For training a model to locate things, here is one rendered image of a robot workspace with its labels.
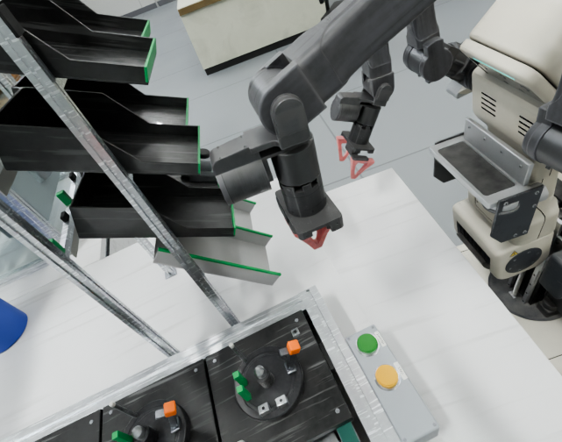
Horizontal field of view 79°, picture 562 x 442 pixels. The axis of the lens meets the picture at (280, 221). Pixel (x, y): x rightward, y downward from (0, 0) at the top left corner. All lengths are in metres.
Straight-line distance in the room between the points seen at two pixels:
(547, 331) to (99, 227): 1.47
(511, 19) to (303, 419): 0.82
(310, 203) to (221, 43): 4.67
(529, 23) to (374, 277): 0.61
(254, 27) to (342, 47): 4.69
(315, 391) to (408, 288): 0.36
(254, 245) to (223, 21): 4.29
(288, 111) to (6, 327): 1.22
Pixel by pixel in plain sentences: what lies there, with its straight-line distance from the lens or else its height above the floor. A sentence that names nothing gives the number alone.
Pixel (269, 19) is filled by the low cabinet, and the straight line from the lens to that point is 5.08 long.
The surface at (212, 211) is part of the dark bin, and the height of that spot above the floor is 1.21.
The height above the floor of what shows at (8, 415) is 0.86.
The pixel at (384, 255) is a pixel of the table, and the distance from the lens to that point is 0.99.
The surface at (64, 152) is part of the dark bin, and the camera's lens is 0.60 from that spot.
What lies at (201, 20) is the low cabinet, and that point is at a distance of 4.99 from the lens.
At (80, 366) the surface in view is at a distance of 1.20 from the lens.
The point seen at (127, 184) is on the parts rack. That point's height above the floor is 1.39.
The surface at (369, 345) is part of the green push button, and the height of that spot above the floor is 0.97.
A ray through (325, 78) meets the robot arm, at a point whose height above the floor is 1.50.
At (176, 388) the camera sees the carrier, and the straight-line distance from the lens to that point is 0.84.
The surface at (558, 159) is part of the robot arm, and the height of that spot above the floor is 1.24.
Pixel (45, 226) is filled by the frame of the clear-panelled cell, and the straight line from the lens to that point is 1.49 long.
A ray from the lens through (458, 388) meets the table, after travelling 0.84.
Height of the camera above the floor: 1.66
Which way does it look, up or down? 44 degrees down
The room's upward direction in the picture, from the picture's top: 22 degrees counter-clockwise
